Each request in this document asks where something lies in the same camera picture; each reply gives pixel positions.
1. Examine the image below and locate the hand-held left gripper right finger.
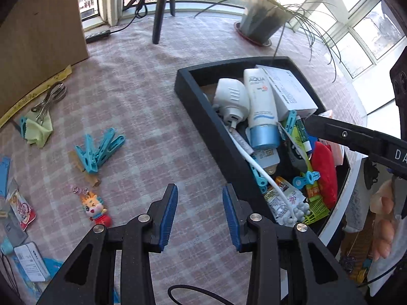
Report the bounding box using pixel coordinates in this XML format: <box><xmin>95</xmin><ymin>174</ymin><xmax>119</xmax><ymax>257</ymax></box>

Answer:
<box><xmin>222</xmin><ymin>182</ymin><xmax>368</xmax><ymax>305</ymax></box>

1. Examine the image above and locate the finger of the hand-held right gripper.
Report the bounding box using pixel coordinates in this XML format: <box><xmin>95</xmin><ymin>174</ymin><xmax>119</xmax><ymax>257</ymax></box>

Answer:
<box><xmin>389</xmin><ymin>48</ymin><xmax>407</xmax><ymax>115</ymax></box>
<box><xmin>304</xmin><ymin>114</ymin><xmax>388</xmax><ymax>166</ymax></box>

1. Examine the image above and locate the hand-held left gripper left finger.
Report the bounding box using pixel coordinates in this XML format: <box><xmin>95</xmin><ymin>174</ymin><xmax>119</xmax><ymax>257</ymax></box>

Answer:
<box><xmin>37</xmin><ymin>183</ymin><xmax>179</xmax><ymax>305</ymax></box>

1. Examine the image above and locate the black storage tray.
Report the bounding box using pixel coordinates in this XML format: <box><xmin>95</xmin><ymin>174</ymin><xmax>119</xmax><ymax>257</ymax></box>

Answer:
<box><xmin>174</xmin><ymin>56</ymin><xmax>352</xmax><ymax>248</ymax></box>

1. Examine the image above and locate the blue cartoon packet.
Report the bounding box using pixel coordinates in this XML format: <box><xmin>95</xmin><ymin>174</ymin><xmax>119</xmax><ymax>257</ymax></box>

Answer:
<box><xmin>30</xmin><ymin>257</ymin><xmax>64</xmax><ymax>293</ymax></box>

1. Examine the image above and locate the yellow-green cloth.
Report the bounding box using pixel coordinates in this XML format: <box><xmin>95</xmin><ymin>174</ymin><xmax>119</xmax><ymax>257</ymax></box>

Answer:
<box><xmin>25</xmin><ymin>110</ymin><xmax>53</xmax><ymax>149</ymax></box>

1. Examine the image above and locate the person's right hand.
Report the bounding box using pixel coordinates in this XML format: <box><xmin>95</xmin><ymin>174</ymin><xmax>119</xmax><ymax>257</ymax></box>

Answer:
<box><xmin>370</xmin><ymin>178</ymin><xmax>402</xmax><ymax>260</ymax></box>

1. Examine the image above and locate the blue bag clip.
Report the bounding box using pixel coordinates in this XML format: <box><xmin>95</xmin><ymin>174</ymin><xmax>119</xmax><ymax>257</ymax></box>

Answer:
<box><xmin>250</xmin><ymin>162</ymin><xmax>269</xmax><ymax>194</ymax></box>
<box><xmin>293</xmin><ymin>171</ymin><xmax>320</xmax><ymax>191</ymax></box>

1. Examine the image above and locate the red cloth pouch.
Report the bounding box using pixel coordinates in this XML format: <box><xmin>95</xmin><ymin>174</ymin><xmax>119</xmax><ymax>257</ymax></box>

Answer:
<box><xmin>310</xmin><ymin>141</ymin><xmax>338</xmax><ymax>210</ymax></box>

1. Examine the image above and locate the white green snack packet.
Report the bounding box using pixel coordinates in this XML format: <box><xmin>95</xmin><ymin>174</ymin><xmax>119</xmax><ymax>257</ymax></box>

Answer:
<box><xmin>264</xmin><ymin>186</ymin><xmax>306</xmax><ymax>227</ymax></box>

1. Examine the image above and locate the white printed cloth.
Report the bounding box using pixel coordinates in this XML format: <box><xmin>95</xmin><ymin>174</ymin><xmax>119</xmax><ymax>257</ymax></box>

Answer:
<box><xmin>344</xmin><ymin>160</ymin><xmax>371</xmax><ymax>233</ymax></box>

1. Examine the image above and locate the black white packet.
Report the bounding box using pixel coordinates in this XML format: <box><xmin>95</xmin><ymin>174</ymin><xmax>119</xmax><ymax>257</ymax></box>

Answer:
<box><xmin>285</xmin><ymin>138</ymin><xmax>311</xmax><ymax>170</ymax></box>

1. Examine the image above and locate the blue clothes peg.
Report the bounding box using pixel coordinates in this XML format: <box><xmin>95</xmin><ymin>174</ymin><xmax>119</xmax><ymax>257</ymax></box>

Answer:
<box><xmin>18</xmin><ymin>116</ymin><xmax>30</xmax><ymax>139</ymax></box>
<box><xmin>99</xmin><ymin>135</ymin><xmax>126</xmax><ymax>166</ymax></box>
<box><xmin>95</xmin><ymin>128</ymin><xmax>117</xmax><ymax>166</ymax></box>
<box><xmin>280</xmin><ymin>110</ymin><xmax>298</xmax><ymax>140</ymax></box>
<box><xmin>75</xmin><ymin>134</ymin><xmax>100</xmax><ymax>175</ymax></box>

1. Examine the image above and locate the white cardboard box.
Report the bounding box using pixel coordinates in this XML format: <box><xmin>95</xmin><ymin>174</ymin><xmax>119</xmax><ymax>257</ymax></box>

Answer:
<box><xmin>255</xmin><ymin>65</ymin><xmax>318</xmax><ymax>119</ymax></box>

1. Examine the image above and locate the small white sachet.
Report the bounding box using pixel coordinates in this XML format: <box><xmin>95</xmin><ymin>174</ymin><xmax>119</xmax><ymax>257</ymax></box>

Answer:
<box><xmin>254</xmin><ymin>148</ymin><xmax>281</xmax><ymax>175</ymax></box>

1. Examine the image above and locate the small green plastic basket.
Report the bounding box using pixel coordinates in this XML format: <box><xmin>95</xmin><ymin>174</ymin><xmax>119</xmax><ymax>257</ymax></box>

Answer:
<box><xmin>302</xmin><ymin>197</ymin><xmax>330</xmax><ymax>225</ymax></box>

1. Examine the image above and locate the white sunscreen tube blue cap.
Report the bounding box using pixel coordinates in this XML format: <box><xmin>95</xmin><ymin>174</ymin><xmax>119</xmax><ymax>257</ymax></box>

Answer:
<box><xmin>243</xmin><ymin>68</ymin><xmax>282</xmax><ymax>149</ymax></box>

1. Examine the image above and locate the checked pink tablecloth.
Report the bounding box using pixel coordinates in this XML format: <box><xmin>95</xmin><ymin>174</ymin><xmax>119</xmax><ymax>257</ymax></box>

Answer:
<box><xmin>0</xmin><ymin>14</ymin><xmax>368</xmax><ymax>305</ymax></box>

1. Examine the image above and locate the white plug charger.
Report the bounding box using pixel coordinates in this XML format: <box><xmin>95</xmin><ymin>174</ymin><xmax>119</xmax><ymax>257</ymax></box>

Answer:
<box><xmin>212</xmin><ymin>78</ymin><xmax>252</xmax><ymax>129</ymax></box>

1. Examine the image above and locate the red plant saucer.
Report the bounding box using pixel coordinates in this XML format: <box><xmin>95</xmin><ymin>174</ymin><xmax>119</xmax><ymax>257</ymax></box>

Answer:
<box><xmin>234</xmin><ymin>22</ymin><xmax>272</xmax><ymax>48</ymax></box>

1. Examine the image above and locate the potted plant grey pot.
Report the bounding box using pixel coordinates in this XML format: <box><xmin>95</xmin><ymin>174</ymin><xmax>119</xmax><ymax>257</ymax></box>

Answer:
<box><xmin>194</xmin><ymin>0</ymin><xmax>344</xmax><ymax>85</ymax></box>

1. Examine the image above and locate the white labelled box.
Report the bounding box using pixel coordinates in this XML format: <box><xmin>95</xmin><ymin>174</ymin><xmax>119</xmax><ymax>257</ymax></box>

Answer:
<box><xmin>13</xmin><ymin>242</ymin><xmax>51</xmax><ymax>283</ymax></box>

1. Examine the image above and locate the red white snack packet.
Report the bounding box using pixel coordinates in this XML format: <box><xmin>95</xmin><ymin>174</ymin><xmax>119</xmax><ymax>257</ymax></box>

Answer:
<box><xmin>6</xmin><ymin>188</ymin><xmax>36</xmax><ymax>231</ymax></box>

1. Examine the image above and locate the grey packet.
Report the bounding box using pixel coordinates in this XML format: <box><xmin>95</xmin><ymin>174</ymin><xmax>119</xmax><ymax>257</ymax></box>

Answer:
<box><xmin>0</xmin><ymin>218</ymin><xmax>28</xmax><ymax>248</ymax></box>

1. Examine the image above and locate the teal cream tube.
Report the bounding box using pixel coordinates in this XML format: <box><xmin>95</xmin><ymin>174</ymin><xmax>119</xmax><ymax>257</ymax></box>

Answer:
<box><xmin>0</xmin><ymin>156</ymin><xmax>11</xmax><ymax>197</ymax></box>

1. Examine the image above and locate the yellow tape strip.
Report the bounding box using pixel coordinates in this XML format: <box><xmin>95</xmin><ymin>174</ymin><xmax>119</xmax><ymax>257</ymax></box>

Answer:
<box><xmin>0</xmin><ymin>64</ymin><xmax>73</xmax><ymax>129</ymax></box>

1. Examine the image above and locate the black power strip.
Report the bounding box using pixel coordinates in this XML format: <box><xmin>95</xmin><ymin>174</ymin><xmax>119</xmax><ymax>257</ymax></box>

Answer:
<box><xmin>85</xmin><ymin>29</ymin><xmax>111</xmax><ymax>43</ymax></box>

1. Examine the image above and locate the black tripod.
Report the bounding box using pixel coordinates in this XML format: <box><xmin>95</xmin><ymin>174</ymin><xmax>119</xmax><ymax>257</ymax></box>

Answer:
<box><xmin>124</xmin><ymin>0</ymin><xmax>177</xmax><ymax>45</ymax></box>

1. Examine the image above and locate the white charging cable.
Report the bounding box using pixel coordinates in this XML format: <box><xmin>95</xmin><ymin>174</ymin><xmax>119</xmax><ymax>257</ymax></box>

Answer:
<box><xmin>223</xmin><ymin>122</ymin><xmax>310</xmax><ymax>227</ymax></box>

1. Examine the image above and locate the cartoon dragon keychain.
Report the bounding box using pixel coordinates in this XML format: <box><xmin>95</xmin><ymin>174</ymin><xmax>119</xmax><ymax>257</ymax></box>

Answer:
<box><xmin>72</xmin><ymin>186</ymin><xmax>112</xmax><ymax>228</ymax></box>

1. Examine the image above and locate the black cable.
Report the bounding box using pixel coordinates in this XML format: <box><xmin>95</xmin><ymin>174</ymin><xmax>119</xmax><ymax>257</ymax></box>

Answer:
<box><xmin>167</xmin><ymin>284</ymin><xmax>230</xmax><ymax>305</ymax></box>

